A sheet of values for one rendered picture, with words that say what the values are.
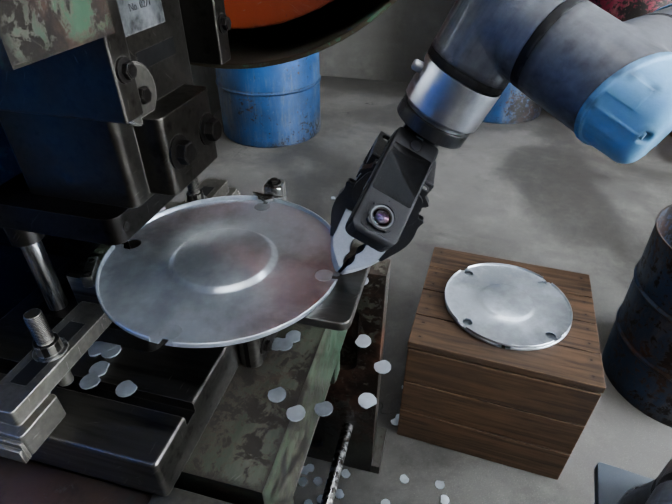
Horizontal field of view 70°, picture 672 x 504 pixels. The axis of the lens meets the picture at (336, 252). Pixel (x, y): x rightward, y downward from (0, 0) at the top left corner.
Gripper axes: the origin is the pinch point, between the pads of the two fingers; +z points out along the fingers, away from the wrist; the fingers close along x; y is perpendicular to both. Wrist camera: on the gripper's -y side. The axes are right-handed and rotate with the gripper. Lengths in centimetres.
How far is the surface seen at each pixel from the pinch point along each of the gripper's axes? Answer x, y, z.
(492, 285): -42, 54, 27
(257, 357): 3.6, -4.5, 15.6
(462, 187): -55, 173, 61
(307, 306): 1.8, -5.8, 2.2
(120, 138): 24.6, -6.7, -7.1
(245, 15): 28.6, 33.5, -8.5
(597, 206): -110, 168, 36
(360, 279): -2.5, 0.1, 0.4
